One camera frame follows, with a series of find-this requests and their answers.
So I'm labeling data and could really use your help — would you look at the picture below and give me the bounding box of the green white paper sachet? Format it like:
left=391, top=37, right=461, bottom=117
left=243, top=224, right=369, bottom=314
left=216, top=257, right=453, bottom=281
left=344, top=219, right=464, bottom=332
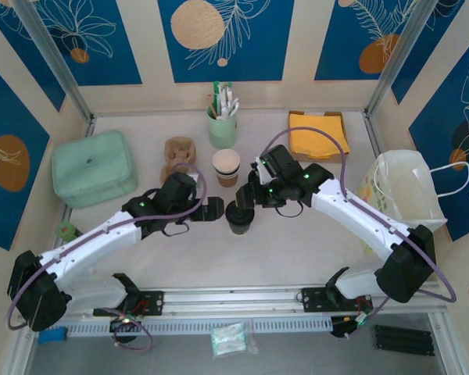
left=222, top=82, right=234, bottom=113
left=213, top=80, right=224, bottom=116

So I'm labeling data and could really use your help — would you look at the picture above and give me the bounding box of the mint green zip pouch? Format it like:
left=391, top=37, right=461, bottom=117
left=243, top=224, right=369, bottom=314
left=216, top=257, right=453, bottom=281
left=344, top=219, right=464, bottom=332
left=51, top=130, right=138, bottom=209

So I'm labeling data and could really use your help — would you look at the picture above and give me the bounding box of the clear bag of packets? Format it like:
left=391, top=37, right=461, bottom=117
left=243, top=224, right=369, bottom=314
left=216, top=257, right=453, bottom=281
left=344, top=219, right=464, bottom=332
left=209, top=320, right=260, bottom=359

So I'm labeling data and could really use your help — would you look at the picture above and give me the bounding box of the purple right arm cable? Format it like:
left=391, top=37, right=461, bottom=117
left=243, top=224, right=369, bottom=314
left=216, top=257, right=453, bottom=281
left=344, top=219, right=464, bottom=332
left=257, top=127, right=457, bottom=341

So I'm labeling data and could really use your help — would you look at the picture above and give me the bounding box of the green cylindrical bottle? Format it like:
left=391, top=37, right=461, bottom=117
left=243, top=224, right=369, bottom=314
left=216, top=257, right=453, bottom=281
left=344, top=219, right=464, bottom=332
left=57, top=220, right=82, bottom=242

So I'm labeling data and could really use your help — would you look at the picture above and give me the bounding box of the aluminium frame post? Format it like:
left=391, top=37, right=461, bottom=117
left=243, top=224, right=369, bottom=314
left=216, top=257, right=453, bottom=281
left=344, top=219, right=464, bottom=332
left=363, top=0, right=442, bottom=120
left=12, top=0, right=98, bottom=125

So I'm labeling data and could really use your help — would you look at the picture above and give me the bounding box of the white slotted cable duct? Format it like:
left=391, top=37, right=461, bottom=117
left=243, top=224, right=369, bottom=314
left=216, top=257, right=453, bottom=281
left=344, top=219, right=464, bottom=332
left=34, top=316, right=334, bottom=338

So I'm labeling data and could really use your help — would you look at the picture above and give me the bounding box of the brown kraft paper cup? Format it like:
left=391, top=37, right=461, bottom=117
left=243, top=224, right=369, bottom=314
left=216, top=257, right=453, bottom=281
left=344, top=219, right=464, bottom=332
left=215, top=171, right=239, bottom=188

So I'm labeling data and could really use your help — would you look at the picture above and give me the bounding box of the white printed paper bag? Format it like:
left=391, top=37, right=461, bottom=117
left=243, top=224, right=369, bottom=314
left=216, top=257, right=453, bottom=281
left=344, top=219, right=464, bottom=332
left=357, top=149, right=469, bottom=257

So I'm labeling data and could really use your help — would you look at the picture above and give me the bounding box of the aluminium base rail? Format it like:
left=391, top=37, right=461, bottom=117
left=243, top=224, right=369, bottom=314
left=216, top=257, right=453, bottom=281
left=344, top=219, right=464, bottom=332
left=17, top=284, right=442, bottom=322

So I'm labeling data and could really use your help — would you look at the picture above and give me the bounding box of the pulp cup carrier tray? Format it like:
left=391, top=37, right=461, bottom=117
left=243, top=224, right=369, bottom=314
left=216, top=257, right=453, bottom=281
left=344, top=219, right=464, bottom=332
left=162, top=136, right=199, bottom=183

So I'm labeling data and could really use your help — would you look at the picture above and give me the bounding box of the black printed paper cup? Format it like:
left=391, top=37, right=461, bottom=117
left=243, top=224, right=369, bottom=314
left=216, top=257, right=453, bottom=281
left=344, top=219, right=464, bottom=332
left=225, top=202, right=256, bottom=236

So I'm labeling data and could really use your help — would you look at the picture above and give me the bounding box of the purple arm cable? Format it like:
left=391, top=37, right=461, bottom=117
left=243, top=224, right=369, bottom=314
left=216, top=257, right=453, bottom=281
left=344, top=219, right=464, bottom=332
left=257, top=127, right=457, bottom=341
left=5, top=162, right=208, bottom=352

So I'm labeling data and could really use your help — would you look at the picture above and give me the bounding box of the mint green holder mug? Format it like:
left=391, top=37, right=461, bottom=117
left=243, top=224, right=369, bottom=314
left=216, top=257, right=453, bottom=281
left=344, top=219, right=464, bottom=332
left=206, top=105, right=238, bottom=149

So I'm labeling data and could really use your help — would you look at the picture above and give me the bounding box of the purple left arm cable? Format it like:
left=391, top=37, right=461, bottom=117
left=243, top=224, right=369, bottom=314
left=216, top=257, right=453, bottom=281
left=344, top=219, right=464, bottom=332
left=5, top=162, right=208, bottom=352

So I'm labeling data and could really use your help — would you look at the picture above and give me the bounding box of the black controller board with LED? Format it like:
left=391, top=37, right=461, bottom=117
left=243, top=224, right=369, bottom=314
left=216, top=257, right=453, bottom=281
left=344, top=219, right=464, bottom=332
left=331, top=314, right=372, bottom=340
left=109, top=315, right=142, bottom=334

